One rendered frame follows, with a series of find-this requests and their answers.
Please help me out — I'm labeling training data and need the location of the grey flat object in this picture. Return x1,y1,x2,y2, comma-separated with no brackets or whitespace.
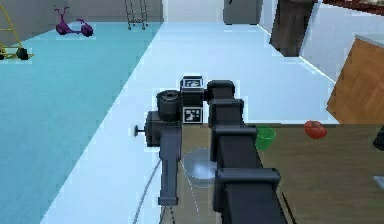
372,175,384,192

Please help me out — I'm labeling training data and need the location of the clear glass bowl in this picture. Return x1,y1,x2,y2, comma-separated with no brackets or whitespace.
182,147,218,188

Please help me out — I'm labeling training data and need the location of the black round object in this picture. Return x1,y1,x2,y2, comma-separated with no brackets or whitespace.
372,125,384,152

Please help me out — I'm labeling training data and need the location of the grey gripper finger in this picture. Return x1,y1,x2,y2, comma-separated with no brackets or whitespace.
132,159,163,224
181,159,202,216

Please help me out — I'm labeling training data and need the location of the red tomato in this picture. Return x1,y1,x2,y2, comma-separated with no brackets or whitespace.
303,120,328,140

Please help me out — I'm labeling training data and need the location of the grey door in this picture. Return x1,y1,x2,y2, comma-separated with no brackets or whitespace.
222,0,264,26

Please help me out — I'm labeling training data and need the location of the yellow hand truck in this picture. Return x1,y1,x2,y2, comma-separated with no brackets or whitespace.
0,3,35,62

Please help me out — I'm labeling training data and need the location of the purple tricycle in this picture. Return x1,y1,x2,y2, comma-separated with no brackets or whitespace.
53,5,95,38

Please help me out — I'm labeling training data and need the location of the green cup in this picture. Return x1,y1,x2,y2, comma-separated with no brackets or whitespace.
254,125,277,152

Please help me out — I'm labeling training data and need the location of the orange wooden counter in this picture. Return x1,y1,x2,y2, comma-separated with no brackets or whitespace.
325,33,384,126

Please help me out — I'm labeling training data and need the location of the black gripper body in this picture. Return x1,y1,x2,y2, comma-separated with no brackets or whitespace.
133,89,184,207

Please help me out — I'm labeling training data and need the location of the grey wire cart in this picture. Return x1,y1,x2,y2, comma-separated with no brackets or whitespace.
124,0,150,31

